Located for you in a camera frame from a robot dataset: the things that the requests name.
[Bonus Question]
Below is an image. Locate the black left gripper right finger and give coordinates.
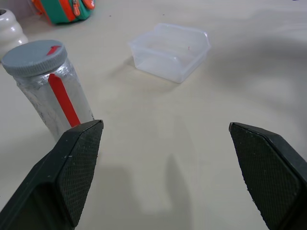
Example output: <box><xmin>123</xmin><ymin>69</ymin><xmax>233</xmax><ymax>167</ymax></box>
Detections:
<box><xmin>228</xmin><ymin>122</ymin><xmax>307</xmax><ymax>230</ymax></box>

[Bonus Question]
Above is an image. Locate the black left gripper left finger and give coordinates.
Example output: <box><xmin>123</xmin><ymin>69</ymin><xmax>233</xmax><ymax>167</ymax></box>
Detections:
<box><xmin>0</xmin><ymin>119</ymin><xmax>105</xmax><ymax>230</ymax></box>

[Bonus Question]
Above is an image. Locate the grey ridged plastic jar lid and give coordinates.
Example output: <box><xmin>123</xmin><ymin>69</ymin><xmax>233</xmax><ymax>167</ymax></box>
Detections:
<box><xmin>1</xmin><ymin>39</ymin><xmax>67</xmax><ymax>78</ymax></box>

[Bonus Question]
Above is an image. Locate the clear plastic container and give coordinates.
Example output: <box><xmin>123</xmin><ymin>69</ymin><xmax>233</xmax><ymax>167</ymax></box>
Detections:
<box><xmin>128</xmin><ymin>23</ymin><xmax>212</xmax><ymax>84</ymax></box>

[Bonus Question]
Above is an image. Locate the clear jar with grey lid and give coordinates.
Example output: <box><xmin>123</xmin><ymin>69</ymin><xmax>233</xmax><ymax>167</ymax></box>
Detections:
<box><xmin>12</xmin><ymin>57</ymin><xmax>96</xmax><ymax>143</ymax></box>

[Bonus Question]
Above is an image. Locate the white ribbed ceramic vase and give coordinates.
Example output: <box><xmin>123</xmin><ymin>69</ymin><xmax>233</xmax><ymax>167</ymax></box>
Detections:
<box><xmin>0</xmin><ymin>9</ymin><xmax>29</xmax><ymax>58</ymax></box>

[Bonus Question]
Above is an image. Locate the teal and orange zip pouch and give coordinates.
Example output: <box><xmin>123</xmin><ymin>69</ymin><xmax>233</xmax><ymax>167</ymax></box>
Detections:
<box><xmin>32</xmin><ymin>0</ymin><xmax>96</xmax><ymax>25</ymax></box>

